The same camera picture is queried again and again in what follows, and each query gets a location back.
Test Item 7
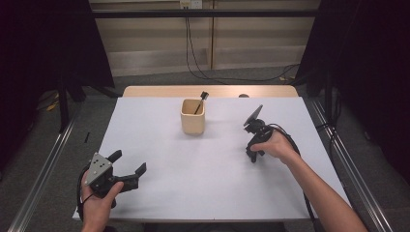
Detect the person's right hand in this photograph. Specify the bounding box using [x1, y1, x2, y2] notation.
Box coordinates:
[250, 130, 299, 165]

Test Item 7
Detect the metal floor rail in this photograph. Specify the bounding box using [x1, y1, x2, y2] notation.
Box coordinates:
[8, 105, 85, 232]
[308, 98, 395, 232]

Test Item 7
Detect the black curtain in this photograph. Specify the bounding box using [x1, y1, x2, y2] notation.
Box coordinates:
[0, 0, 115, 170]
[294, 0, 410, 177]

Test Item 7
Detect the white wall outlet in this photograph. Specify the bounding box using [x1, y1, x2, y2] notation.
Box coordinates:
[179, 0, 203, 10]

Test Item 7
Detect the hand-held gripper cable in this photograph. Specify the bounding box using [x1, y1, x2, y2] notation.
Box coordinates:
[75, 163, 98, 223]
[269, 123, 318, 223]

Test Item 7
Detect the left hand-held gripper cable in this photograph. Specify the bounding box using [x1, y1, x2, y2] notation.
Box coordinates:
[75, 163, 98, 223]

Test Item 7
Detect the beige square cup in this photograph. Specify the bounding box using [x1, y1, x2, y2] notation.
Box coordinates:
[180, 98, 206, 135]

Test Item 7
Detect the black wall cable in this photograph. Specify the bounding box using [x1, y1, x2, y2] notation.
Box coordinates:
[185, 17, 226, 85]
[185, 8, 301, 83]

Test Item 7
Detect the white table mat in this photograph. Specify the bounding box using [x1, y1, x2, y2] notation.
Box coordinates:
[72, 96, 352, 223]

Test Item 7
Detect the black stand post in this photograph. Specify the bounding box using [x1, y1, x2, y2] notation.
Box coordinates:
[323, 73, 335, 130]
[57, 73, 71, 133]

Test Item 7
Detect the wooden table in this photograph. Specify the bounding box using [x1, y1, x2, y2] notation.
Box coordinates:
[122, 84, 300, 99]

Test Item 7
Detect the person's left hand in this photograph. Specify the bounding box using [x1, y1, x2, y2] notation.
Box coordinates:
[80, 170, 125, 232]

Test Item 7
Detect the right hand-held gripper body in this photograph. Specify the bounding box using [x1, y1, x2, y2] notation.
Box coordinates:
[243, 103, 276, 163]

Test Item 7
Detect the thin black brush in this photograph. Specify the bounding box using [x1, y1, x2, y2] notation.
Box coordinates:
[193, 91, 210, 115]

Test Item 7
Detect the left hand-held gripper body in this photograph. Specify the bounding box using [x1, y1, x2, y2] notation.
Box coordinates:
[84, 152, 140, 209]

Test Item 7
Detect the right hand-held gripper cable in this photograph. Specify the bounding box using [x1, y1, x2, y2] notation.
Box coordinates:
[269, 123, 318, 223]

